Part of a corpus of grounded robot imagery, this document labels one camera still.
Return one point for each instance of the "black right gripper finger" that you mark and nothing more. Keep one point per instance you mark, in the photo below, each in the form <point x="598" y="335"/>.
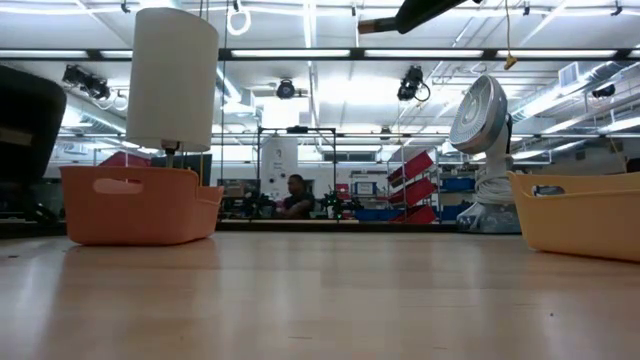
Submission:
<point x="425" y="12"/>

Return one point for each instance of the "black copper battery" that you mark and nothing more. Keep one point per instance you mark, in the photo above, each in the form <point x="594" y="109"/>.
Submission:
<point x="377" y="25"/>

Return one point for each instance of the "yellow plastic bin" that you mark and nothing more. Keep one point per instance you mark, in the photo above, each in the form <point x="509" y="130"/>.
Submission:
<point x="580" y="225"/>

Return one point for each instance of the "black background robot arm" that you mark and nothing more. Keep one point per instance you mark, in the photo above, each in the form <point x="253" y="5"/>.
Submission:
<point x="340" y="202"/>
<point x="255" y="202"/>

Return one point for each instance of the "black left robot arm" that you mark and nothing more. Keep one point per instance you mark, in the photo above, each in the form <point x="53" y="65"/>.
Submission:
<point x="27" y="125"/>

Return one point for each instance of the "black overhead rig beam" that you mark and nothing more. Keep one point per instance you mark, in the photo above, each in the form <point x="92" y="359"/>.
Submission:
<point x="357" y="53"/>

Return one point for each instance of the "white and blue steam iron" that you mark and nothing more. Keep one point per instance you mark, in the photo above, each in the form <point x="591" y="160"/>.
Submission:
<point x="477" y="115"/>

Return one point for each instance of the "red tilted shelf bin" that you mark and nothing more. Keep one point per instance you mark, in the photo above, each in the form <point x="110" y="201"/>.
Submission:
<point x="417" y="215"/>
<point x="415" y="191"/>
<point x="412" y="167"/>

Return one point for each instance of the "blue shelf bin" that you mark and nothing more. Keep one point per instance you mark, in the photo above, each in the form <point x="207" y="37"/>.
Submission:
<point x="375" y="215"/>
<point x="457" y="185"/>
<point x="452" y="212"/>

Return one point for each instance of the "small background monitor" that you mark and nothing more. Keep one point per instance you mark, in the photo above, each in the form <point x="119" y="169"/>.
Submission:
<point x="365" y="188"/>

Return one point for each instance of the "white round column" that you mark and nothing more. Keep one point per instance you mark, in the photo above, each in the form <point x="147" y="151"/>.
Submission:
<point x="279" y="160"/>

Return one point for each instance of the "person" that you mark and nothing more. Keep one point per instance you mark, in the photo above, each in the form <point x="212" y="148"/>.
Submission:
<point x="298" y="197"/>

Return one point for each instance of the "white shade wooden base lamp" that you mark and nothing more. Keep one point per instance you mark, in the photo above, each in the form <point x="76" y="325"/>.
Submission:
<point x="172" y="80"/>

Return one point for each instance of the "orange plastic bin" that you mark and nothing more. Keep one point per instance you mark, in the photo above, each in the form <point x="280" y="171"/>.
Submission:
<point x="140" y="215"/>

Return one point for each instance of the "black ceiling camera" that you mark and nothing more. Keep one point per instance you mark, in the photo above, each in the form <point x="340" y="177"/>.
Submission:
<point x="90" y="85"/>
<point x="286" y="89"/>
<point x="411" y="82"/>

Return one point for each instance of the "black background frame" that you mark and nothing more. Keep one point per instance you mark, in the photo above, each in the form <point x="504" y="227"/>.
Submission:
<point x="295" y="129"/>

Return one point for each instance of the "black aluminium table frame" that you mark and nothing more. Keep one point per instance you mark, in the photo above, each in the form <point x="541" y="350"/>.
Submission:
<point x="325" y="226"/>

